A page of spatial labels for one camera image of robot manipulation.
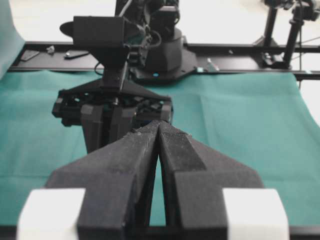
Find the small grey bracket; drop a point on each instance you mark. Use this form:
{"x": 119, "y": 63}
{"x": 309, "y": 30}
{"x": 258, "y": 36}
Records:
{"x": 50, "y": 50}

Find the black aluminium rail frame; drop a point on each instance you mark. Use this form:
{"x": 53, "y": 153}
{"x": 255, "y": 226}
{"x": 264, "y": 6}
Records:
{"x": 230, "y": 58}

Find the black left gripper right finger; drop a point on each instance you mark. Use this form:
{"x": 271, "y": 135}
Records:
{"x": 211, "y": 196}

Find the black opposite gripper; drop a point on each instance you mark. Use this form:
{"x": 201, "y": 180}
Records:
{"x": 84, "y": 104}

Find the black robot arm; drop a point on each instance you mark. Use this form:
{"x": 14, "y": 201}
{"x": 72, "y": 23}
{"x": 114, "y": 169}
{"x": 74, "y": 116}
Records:
{"x": 162, "y": 39}

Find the black thin stand post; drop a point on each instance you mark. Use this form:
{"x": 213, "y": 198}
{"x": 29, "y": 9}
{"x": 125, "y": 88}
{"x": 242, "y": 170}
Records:
{"x": 303, "y": 10}

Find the green table cloth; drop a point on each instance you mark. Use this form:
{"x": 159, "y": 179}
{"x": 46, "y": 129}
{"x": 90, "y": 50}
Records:
{"x": 259, "y": 119}

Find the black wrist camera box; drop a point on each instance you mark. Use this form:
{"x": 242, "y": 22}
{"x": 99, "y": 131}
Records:
{"x": 107, "y": 38}

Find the black flat tool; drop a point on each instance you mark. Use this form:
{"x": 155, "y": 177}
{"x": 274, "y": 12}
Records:
{"x": 73, "y": 54}

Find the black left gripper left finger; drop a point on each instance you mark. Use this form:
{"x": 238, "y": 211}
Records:
{"x": 94, "y": 197}

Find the black camera stand post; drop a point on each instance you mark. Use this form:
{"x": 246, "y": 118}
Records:
{"x": 267, "y": 40}

